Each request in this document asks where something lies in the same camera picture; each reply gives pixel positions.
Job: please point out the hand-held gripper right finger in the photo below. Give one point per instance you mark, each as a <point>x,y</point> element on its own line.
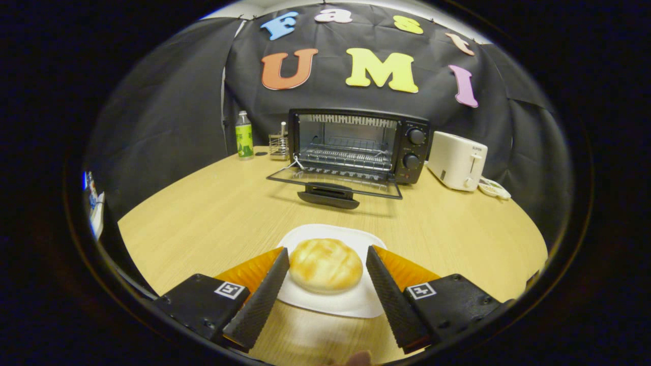
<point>394,300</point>

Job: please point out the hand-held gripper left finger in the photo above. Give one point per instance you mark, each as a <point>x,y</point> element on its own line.
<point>259,300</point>

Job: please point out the golden bread bun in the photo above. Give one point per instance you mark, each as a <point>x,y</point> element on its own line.
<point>325,264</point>

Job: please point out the black toaster oven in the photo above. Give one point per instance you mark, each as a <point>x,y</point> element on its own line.
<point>418,151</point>

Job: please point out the white pop-up toaster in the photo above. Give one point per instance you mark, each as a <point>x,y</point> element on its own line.
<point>455,157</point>

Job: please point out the white plate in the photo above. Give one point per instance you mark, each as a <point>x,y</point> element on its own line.
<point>330,231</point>

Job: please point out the small white dish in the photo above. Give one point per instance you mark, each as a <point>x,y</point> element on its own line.
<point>493,189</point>

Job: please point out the green label water bottle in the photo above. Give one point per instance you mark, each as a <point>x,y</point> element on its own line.
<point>244,140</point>

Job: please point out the black backdrop cloth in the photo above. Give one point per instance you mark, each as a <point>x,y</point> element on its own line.
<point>168,112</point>

